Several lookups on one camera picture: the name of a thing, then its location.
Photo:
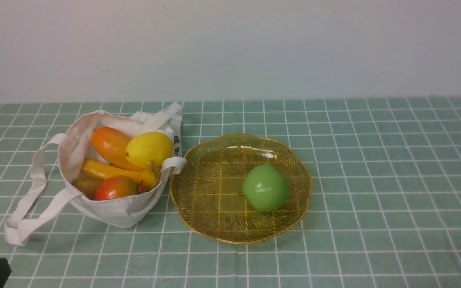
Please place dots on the white cloth tote bag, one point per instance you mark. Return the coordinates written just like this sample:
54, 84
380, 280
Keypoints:
73, 148

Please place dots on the yellow lemon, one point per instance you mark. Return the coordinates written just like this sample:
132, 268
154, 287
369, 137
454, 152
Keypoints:
150, 146

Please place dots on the green checkered tablecloth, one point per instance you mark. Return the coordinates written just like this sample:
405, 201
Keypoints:
385, 208

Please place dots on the amber glass fruit plate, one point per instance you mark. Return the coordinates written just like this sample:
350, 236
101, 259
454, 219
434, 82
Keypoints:
208, 196

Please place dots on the brown kiwi fruit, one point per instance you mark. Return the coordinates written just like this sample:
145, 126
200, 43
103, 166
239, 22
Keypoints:
87, 185

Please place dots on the green apple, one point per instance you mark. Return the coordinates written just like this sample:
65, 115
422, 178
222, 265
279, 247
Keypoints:
265, 188

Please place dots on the yellow banana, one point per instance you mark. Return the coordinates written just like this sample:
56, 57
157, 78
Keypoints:
146, 179

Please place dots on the orange papaya fruit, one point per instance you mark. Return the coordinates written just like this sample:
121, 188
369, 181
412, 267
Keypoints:
111, 144

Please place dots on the red orange mango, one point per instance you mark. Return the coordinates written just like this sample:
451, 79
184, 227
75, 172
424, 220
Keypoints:
116, 187

